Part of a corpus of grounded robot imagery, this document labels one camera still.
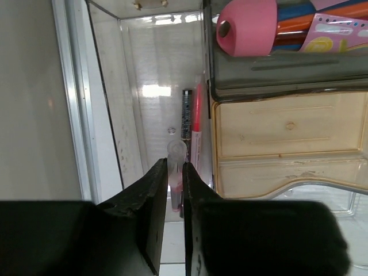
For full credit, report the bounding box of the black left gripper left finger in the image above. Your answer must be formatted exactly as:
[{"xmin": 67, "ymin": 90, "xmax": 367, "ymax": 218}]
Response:
[{"xmin": 94, "ymin": 158, "xmax": 168, "ymax": 275}]

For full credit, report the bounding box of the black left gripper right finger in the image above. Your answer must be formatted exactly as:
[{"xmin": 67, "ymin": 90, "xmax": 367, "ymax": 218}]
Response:
[{"xmin": 182, "ymin": 163, "xmax": 258, "ymax": 275}]

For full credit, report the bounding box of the blue clear pen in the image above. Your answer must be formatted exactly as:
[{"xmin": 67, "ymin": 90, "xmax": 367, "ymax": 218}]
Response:
[{"xmin": 167, "ymin": 140, "xmax": 187, "ymax": 212}]

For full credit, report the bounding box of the red slim pen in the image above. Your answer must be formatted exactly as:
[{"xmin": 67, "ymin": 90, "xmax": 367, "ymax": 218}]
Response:
[{"xmin": 190, "ymin": 83, "xmax": 202, "ymax": 173}]

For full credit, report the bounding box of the dark patterned pencil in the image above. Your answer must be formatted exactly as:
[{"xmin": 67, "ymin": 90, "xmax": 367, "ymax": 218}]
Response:
[{"xmin": 181, "ymin": 89, "xmax": 193, "ymax": 141}]

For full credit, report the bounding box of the pink capped pencil tube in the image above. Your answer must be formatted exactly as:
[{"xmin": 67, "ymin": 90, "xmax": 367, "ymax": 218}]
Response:
[{"xmin": 216, "ymin": 1, "xmax": 367, "ymax": 57}]

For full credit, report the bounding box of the clear long organizer tray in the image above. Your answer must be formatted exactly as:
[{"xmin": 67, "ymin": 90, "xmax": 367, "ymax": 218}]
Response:
[{"xmin": 87, "ymin": 1, "xmax": 204, "ymax": 187}]

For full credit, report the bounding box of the smoky grey organizer compartment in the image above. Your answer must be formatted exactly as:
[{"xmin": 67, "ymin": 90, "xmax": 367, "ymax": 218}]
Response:
[{"xmin": 202, "ymin": 1, "xmax": 367, "ymax": 102}]

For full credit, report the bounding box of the aluminium table frame rail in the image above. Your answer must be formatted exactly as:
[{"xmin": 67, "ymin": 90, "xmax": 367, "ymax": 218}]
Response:
[{"xmin": 52, "ymin": 1, "xmax": 101, "ymax": 203}]

